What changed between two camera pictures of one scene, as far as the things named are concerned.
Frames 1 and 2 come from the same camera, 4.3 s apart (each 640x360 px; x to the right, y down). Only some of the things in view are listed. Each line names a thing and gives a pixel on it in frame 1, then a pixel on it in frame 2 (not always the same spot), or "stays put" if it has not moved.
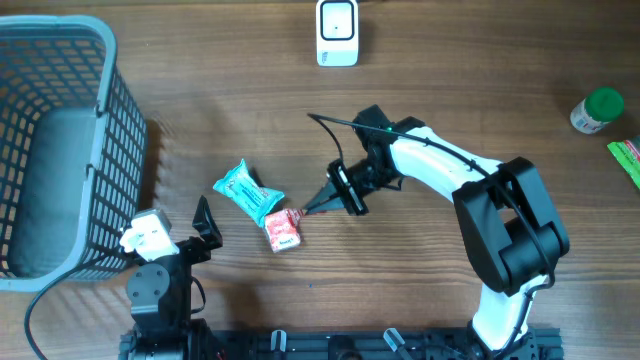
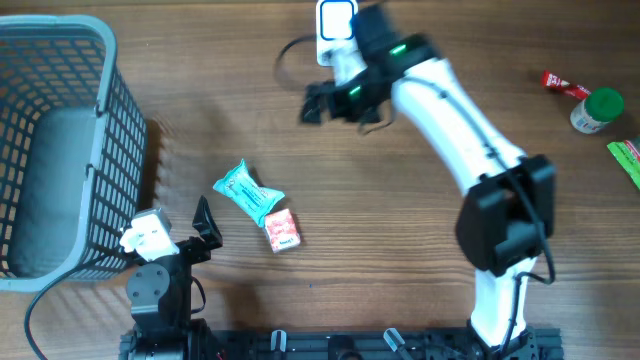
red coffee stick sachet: x=295 y=214 to x=577 y=91
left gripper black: x=199 y=250 stays put
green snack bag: x=628 y=157 stays put
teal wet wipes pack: x=240 y=186 stays put
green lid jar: x=599 y=107 stays put
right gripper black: x=350 y=199 to x=339 y=106
